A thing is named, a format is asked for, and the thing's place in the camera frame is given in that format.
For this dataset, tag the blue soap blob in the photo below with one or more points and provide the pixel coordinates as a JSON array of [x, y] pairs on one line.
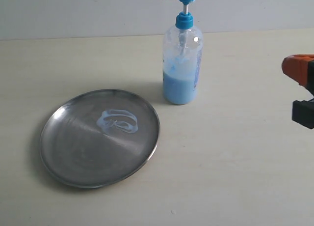
[[122, 120]]

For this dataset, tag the round metal plate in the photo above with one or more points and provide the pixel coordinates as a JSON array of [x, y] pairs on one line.
[[76, 152]]

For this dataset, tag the blue pump soap bottle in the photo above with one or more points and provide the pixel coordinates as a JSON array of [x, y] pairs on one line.
[[182, 53]]

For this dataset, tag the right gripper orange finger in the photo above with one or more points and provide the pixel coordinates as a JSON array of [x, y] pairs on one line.
[[303, 113], [300, 68]]

